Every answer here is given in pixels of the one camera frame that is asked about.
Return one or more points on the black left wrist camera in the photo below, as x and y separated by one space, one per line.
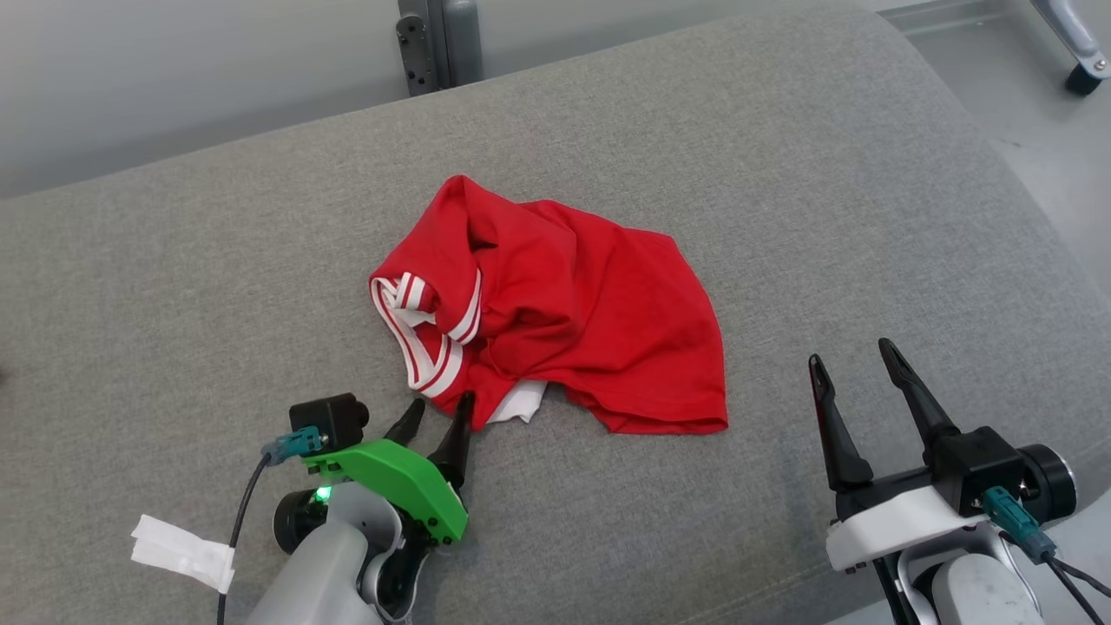
325 417

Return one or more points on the black caster foot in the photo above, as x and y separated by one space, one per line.
1083 80

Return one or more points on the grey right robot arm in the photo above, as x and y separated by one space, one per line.
981 590

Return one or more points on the grey partition base rail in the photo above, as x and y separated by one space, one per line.
946 16

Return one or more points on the red jersey with black print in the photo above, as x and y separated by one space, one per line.
590 312

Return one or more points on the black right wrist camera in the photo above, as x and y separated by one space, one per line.
976 464

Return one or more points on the grey metal stand leg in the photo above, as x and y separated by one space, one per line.
1072 30

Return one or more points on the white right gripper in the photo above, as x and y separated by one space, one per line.
894 529

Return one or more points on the dark grey hinge bracket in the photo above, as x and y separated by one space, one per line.
417 52

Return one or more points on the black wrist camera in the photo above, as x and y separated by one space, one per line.
325 417
976 464

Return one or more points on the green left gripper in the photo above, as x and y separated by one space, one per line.
399 486

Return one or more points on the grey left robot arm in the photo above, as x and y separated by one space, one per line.
304 582

